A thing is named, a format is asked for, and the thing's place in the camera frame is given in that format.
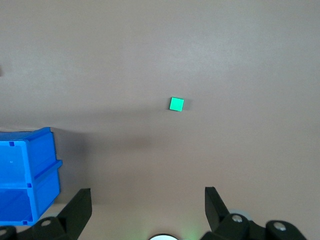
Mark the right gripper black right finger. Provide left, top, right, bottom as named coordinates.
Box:
left=201, top=186, right=309, bottom=240

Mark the brown table mat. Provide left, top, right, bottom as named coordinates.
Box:
left=0, top=0, right=320, bottom=240

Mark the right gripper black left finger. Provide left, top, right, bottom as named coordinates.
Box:
left=0, top=187, right=93, bottom=240

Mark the small green cube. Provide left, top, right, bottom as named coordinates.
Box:
left=168, top=96, right=185, bottom=112

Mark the blue plastic storage bin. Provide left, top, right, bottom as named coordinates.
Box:
left=0, top=126, right=63, bottom=227

